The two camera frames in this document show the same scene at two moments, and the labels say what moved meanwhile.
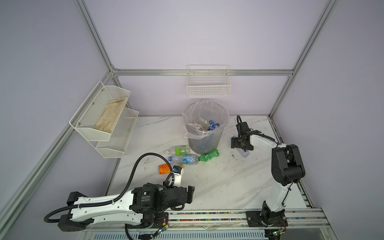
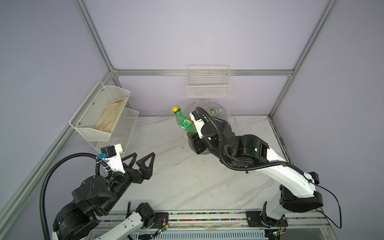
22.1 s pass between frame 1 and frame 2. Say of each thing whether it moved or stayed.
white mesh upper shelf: stayed
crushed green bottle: moved
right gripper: moved
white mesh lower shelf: stayed
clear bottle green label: moved
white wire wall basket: stayed
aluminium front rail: stayed
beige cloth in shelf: stayed
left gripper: moved
